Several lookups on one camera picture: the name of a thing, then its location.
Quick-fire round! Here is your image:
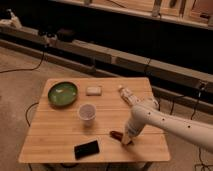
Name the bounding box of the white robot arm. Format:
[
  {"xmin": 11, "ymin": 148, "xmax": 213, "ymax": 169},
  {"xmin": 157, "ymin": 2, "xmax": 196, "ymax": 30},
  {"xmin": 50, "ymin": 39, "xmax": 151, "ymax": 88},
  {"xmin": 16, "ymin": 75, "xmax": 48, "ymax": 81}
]
[{"xmin": 121, "ymin": 99, "xmax": 213, "ymax": 153}]

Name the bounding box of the white plastic bottle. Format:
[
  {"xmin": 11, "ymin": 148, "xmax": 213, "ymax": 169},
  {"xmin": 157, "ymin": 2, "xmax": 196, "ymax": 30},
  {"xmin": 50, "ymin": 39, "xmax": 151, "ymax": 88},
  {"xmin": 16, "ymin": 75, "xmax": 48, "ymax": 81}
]
[{"xmin": 118, "ymin": 85, "xmax": 141, "ymax": 106}]

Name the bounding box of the black rectangular phone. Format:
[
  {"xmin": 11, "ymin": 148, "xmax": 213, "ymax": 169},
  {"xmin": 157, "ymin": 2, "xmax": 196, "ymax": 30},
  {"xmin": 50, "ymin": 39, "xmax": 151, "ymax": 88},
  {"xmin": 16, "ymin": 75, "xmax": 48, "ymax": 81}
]
[{"xmin": 74, "ymin": 140, "xmax": 100, "ymax": 160}]

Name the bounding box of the clear plastic cup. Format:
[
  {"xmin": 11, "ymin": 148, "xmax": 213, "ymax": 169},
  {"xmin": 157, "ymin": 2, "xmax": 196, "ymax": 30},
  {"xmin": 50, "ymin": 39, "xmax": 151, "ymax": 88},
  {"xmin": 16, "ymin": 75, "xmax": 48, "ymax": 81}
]
[{"xmin": 78, "ymin": 103, "xmax": 96, "ymax": 127}]

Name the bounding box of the wooden table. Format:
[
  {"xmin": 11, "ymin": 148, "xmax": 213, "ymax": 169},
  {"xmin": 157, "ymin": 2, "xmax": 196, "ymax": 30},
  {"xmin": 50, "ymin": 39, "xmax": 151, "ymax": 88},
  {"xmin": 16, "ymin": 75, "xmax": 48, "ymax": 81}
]
[{"xmin": 19, "ymin": 77, "xmax": 170, "ymax": 163}]

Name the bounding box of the white sponge block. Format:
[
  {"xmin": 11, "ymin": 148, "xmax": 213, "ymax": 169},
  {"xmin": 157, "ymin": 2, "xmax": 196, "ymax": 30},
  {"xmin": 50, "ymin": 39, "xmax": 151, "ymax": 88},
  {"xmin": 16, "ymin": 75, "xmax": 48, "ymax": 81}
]
[{"xmin": 86, "ymin": 86, "xmax": 102, "ymax": 96}]

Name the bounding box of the green bowl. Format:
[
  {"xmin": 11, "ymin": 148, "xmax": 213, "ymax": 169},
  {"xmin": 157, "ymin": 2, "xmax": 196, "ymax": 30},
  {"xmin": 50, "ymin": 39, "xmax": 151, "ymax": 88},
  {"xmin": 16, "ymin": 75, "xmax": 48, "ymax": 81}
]
[{"xmin": 48, "ymin": 82, "xmax": 78, "ymax": 107}]

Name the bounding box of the black device on ledge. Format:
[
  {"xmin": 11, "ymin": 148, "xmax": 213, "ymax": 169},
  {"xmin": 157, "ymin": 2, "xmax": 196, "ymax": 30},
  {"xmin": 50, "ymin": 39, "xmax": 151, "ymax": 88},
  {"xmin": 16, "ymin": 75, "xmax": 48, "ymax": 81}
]
[{"xmin": 57, "ymin": 29, "xmax": 75, "ymax": 42}]

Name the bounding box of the white object far left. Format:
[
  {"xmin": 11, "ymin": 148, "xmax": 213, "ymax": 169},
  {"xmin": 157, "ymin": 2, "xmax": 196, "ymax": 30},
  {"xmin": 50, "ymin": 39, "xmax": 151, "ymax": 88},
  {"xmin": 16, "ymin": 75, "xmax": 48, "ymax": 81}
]
[{"xmin": 0, "ymin": 9, "xmax": 22, "ymax": 29}]

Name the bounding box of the black cable right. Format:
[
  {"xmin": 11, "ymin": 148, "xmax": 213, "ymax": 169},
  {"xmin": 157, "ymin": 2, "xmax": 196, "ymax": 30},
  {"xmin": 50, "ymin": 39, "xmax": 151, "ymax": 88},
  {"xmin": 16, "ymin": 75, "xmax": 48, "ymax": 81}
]
[{"xmin": 168, "ymin": 87, "xmax": 211, "ymax": 171}]

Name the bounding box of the black floor cable left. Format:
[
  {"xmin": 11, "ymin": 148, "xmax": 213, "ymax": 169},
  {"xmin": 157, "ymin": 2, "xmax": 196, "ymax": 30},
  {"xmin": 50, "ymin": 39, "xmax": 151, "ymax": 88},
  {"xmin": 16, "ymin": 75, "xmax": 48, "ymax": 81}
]
[{"xmin": 0, "ymin": 49, "xmax": 46, "ymax": 75}]

